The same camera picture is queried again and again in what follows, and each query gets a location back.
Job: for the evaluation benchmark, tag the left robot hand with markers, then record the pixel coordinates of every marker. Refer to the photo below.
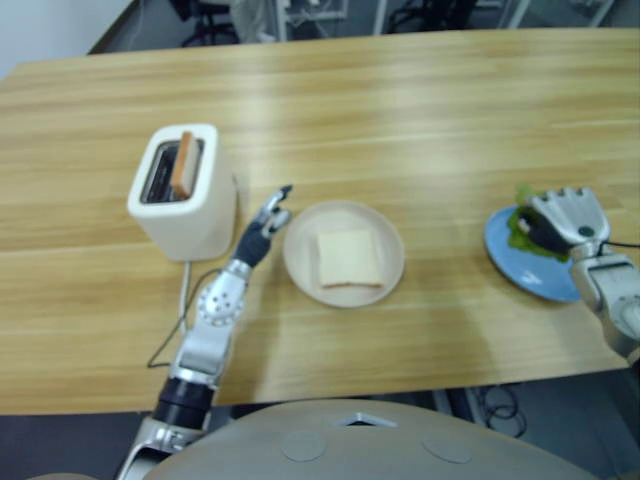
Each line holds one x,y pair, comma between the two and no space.
257,235

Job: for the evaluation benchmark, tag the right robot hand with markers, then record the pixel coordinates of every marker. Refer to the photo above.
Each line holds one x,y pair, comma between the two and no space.
565,220

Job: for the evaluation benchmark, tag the green lettuce leaf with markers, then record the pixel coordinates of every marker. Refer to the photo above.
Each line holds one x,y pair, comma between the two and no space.
520,240

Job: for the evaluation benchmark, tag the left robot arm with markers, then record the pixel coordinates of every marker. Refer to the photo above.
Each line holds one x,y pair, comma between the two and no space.
200,350

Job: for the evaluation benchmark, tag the blue plate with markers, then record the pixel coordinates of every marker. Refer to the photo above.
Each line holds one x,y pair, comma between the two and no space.
530,280

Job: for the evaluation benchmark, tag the cream toaster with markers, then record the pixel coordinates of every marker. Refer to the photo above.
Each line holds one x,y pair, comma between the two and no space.
182,200

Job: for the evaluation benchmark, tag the bread slice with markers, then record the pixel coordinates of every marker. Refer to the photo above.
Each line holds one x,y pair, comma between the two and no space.
347,260
184,165

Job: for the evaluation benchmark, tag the cream plate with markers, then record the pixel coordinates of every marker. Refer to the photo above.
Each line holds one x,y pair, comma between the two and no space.
345,295

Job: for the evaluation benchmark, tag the black office chair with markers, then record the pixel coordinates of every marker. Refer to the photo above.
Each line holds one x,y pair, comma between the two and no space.
207,22

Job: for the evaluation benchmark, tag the robot body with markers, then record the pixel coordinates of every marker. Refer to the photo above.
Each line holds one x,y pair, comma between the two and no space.
360,445

